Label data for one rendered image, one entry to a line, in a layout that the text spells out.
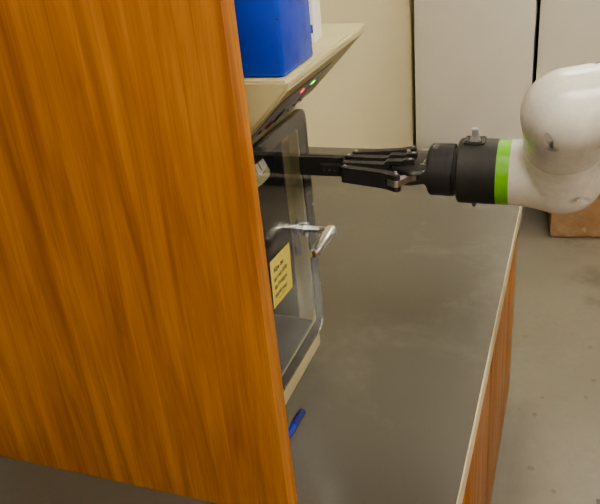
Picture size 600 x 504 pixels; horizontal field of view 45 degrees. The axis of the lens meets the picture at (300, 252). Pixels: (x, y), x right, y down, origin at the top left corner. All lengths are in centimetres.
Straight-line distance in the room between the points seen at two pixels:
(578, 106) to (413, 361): 57
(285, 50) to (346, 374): 64
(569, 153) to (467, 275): 66
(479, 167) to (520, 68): 294
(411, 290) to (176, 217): 77
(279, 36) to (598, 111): 37
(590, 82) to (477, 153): 19
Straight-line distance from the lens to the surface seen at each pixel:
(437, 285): 150
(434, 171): 103
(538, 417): 266
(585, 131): 91
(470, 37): 393
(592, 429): 264
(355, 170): 105
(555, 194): 100
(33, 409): 114
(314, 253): 108
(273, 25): 79
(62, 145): 86
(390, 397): 121
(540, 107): 91
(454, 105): 403
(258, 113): 81
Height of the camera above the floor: 170
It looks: 27 degrees down
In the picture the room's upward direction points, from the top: 6 degrees counter-clockwise
